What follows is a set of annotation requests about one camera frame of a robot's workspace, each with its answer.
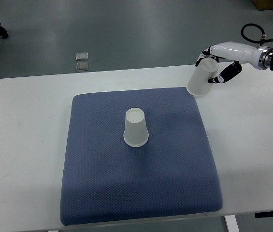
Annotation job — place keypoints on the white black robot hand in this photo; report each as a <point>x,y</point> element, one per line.
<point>239,54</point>

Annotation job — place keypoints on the white paper cup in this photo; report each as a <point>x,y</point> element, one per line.
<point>198,84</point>
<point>135,131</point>

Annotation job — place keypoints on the brown cardboard box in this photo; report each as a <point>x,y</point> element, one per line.
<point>263,4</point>

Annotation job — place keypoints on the white table leg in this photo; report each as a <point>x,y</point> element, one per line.
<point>231,223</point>

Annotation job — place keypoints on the upper metal floor plate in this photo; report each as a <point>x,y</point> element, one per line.
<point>82,56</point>

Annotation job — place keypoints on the metal floor plate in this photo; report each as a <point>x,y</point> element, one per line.
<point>82,56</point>
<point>82,66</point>

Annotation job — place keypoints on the lower metal floor plate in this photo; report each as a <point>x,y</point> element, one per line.
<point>82,66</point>

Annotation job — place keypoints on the blue fabric cushion mat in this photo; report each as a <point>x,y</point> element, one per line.
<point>104,179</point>

